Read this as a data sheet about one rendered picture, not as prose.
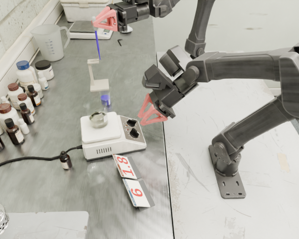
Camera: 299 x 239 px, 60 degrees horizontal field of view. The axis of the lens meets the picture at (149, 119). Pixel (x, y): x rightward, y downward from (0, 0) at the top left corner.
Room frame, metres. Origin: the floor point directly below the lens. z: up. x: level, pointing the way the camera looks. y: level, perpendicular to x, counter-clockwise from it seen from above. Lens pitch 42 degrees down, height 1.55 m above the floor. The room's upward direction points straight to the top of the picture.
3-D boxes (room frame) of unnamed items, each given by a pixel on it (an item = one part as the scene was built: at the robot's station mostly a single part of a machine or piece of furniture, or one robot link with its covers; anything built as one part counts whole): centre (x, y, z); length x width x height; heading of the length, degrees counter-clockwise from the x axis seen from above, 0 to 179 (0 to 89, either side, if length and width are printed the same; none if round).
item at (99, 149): (0.61, 0.13, 0.94); 0.22 x 0.13 x 0.08; 104
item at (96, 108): (0.61, 0.16, 1.03); 0.07 x 0.06 x 0.08; 103
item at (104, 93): (0.83, 0.18, 0.93); 0.04 x 0.04 x 0.06
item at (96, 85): (0.95, 0.22, 0.96); 0.08 x 0.08 x 0.13; 9
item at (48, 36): (1.23, 0.49, 0.97); 0.18 x 0.13 x 0.15; 120
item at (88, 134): (0.60, 0.16, 0.98); 0.12 x 0.12 x 0.01; 14
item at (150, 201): (0.40, 0.03, 0.92); 0.09 x 0.06 x 0.04; 23
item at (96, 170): (0.48, 0.16, 0.91); 0.06 x 0.06 x 0.02
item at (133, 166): (0.49, 0.07, 0.92); 0.09 x 0.06 x 0.04; 23
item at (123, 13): (0.89, 0.09, 1.23); 0.10 x 0.07 x 0.07; 33
